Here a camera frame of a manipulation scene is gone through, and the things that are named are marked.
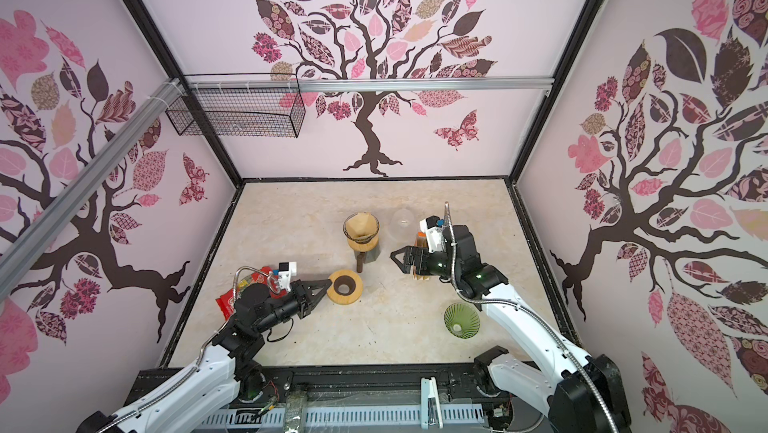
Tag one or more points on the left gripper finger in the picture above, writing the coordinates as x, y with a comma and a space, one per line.
310, 303
318, 288

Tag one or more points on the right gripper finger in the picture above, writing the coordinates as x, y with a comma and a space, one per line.
408, 267
406, 254

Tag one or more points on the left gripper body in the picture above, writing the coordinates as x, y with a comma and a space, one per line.
294, 303

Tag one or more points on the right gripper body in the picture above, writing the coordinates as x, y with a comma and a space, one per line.
439, 264

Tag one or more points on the translucent plastic cup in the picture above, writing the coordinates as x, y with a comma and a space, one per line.
403, 226

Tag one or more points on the wooden ring dripper holder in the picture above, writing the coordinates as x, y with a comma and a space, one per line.
363, 244

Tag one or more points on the brown paper coffee filter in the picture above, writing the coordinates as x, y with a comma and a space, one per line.
360, 224

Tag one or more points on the green ribbed glass dripper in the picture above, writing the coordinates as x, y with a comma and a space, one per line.
462, 320

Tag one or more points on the orange coffee filter pack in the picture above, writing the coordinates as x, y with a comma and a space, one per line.
420, 271

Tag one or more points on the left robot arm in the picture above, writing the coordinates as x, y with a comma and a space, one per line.
225, 365

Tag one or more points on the red snack bag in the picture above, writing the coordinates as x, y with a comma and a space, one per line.
246, 276

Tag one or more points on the white stapler tool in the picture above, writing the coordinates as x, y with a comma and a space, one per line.
430, 406

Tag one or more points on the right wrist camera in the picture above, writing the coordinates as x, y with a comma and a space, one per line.
431, 228

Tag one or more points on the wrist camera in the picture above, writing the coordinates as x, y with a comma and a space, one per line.
431, 228
281, 278

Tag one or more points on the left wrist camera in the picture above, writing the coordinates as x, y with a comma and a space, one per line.
281, 278

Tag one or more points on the white slotted cable duct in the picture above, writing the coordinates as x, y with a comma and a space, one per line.
236, 420

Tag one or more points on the aluminium rail back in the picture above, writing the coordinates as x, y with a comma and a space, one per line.
377, 85

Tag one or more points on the aluminium rail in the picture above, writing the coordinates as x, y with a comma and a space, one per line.
19, 258
377, 85

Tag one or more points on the black wire basket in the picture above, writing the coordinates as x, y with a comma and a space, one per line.
239, 105

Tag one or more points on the aluminium rail left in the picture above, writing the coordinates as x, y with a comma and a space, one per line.
19, 258

